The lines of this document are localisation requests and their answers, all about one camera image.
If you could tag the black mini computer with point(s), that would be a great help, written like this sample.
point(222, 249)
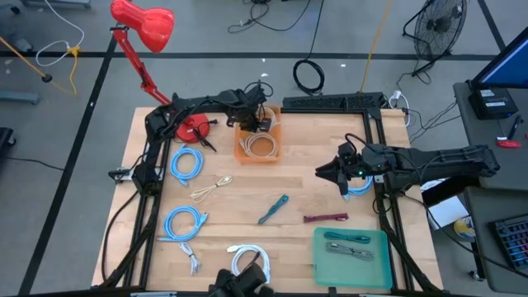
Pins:
point(493, 103)

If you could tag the orange translucent plastic bin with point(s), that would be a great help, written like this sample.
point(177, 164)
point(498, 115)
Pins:
point(239, 156)

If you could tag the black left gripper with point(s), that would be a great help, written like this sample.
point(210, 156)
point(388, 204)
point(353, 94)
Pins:
point(247, 116)

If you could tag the black pen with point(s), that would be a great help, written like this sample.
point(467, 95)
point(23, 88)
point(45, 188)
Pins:
point(514, 127)

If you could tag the backlit keyboard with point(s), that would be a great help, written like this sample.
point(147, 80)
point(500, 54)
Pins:
point(513, 243)

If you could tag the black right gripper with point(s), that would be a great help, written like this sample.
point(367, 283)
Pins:
point(361, 165)

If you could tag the red desk lamp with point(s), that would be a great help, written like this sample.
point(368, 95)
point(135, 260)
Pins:
point(144, 22)

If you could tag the black floor fan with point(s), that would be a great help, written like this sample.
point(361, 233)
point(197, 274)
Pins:
point(439, 29)

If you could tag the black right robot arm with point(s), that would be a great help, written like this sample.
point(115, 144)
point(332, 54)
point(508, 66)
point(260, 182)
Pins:
point(445, 163)

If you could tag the black metal station frame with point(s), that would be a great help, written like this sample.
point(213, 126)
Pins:
point(382, 132)

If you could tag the computer monitor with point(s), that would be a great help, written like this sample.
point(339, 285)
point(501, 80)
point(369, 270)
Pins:
point(507, 62)

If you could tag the round yellow blue object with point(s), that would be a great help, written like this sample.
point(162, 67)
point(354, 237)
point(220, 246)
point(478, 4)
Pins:
point(464, 227)

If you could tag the white paper sheet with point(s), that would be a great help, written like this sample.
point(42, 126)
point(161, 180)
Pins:
point(447, 212)

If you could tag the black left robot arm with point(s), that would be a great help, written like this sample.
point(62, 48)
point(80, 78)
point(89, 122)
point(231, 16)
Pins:
point(198, 103)

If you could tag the grey floor bar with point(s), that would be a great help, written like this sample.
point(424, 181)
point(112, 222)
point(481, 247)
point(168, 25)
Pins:
point(18, 97)

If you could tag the teal translucent plastic bin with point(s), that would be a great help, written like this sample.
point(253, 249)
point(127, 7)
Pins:
point(350, 272)

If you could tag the dark grey desk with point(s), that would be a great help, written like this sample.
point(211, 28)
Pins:
point(478, 255)

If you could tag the black perforated tray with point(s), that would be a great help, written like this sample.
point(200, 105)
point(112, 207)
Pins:
point(332, 102)

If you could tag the black bulky object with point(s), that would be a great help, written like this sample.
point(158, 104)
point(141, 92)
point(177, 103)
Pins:
point(239, 282)

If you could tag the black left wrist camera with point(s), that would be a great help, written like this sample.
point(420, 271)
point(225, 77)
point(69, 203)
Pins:
point(265, 124)

